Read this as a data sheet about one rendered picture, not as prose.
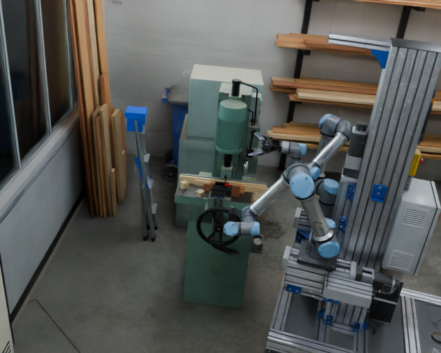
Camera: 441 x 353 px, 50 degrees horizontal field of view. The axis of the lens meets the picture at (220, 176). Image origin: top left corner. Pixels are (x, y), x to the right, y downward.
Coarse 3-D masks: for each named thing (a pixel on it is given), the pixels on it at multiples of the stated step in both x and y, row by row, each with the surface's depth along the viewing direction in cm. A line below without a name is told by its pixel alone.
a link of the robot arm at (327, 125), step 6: (330, 114) 308; (324, 120) 305; (330, 120) 303; (336, 120) 301; (318, 126) 310; (324, 126) 305; (330, 126) 302; (336, 126) 299; (324, 132) 306; (330, 132) 304; (324, 138) 308; (330, 138) 306; (318, 144) 313; (324, 144) 309; (318, 150) 312; (324, 168) 316; (324, 174) 318; (318, 180) 316
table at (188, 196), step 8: (192, 184) 323; (176, 192) 312; (184, 192) 313; (192, 192) 314; (208, 192) 315; (248, 192) 320; (176, 200) 310; (184, 200) 310; (192, 200) 309; (200, 200) 309; (208, 200) 308; (232, 200) 308; (240, 200) 309; (248, 200) 310; (240, 208) 309
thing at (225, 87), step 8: (224, 88) 316; (240, 88) 320; (248, 88) 321; (248, 96) 310; (248, 104) 312; (248, 112) 315; (216, 120) 320; (248, 120) 318; (216, 128) 322; (216, 152) 330; (216, 160) 333; (240, 160) 331; (216, 168) 336; (240, 168) 334; (216, 176) 339; (232, 176) 338; (240, 176) 337
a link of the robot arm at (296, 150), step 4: (292, 144) 288; (296, 144) 288; (300, 144) 288; (304, 144) 288; (288, 148) 287; (292, 148) 287; (296, 148) 287; (300, 148) 287; (304, 148) 287; (288, 152) 289; (292, 152) 288; (296, 152) 288; (300, 152) 288; (304, 152) 287; (292, 156) 290; (296, 156) 289; (300, 156) 290
